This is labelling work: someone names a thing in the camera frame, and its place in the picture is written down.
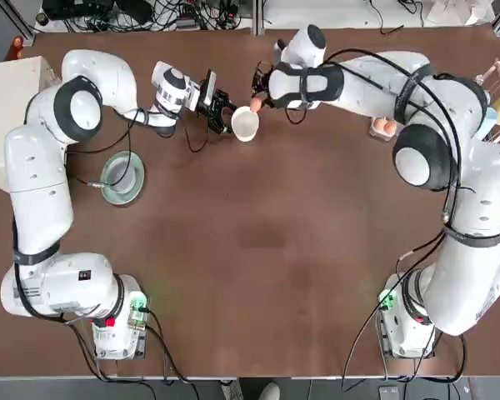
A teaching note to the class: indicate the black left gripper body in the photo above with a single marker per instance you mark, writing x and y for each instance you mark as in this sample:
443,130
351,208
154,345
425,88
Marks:
208,98

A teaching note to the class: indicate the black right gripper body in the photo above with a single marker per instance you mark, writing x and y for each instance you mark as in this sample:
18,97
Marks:
261,85

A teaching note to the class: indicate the brown egg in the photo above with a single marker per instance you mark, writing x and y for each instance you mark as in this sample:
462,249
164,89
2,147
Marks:
256,105
390,127
379,126

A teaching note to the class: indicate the white bowl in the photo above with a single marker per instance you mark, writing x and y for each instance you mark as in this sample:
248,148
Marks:
245,125

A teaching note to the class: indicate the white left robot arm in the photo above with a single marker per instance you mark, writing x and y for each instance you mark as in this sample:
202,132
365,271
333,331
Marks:
37,175

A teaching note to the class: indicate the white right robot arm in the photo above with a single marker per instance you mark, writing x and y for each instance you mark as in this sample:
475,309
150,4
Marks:
475,200

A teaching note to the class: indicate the grey bowl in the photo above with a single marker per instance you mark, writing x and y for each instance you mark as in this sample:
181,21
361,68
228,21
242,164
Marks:
121,173

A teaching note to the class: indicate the clear plastic egg carton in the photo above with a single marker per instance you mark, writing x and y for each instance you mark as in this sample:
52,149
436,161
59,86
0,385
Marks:
377,136

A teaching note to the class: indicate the pale green plate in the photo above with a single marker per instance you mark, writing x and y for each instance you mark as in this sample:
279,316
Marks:
125,199

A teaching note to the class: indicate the cream toaster oven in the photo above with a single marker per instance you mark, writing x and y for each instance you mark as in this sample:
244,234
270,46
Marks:
0,104

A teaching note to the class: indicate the light blue cup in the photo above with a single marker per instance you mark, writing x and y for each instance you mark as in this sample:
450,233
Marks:
491,121

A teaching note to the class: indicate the aluminium profile post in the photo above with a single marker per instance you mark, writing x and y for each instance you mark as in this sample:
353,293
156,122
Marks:
258,16

